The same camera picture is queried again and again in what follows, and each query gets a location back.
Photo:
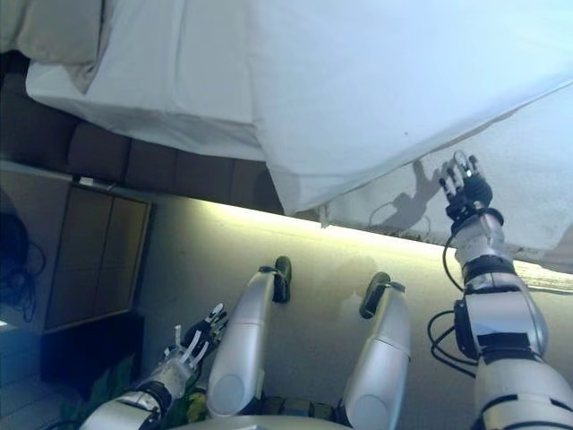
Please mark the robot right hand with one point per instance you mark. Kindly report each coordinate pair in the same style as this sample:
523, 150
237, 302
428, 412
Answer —
472, 188

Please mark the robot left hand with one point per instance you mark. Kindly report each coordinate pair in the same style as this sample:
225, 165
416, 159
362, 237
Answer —
208, 329

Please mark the white duvet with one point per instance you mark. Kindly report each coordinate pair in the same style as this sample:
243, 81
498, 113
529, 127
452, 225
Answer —
380, 89

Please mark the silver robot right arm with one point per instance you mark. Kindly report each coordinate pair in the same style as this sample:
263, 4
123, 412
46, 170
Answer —
506, 313

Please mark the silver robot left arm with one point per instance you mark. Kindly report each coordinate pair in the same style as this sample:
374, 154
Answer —
134, 398

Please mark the silver robot left leg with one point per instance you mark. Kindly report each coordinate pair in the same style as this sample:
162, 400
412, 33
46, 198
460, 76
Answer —
246, 336

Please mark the silver robot leg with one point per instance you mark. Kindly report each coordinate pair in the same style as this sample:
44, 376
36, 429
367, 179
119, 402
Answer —
385, 349
246, 336

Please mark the green leafy plant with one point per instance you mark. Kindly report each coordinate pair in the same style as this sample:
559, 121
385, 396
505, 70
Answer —
112, 380

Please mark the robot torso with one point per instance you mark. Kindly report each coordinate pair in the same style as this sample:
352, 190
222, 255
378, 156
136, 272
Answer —
277, 414

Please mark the grey patterned rug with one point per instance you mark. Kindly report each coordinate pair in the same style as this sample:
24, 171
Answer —
550, 280

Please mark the black box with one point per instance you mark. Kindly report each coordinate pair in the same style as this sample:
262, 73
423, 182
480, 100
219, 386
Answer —
89, 354

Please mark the wooden nightstand with panelled door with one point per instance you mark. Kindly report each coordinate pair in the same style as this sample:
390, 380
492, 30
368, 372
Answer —
98, 251

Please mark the silver robot right leg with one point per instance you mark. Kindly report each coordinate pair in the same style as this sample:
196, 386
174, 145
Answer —
385, 349

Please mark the small white plug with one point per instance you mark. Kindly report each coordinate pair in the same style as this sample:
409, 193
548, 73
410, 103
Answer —
87, 181

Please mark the large beige pillow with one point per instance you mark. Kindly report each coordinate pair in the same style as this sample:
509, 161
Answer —
45, 31

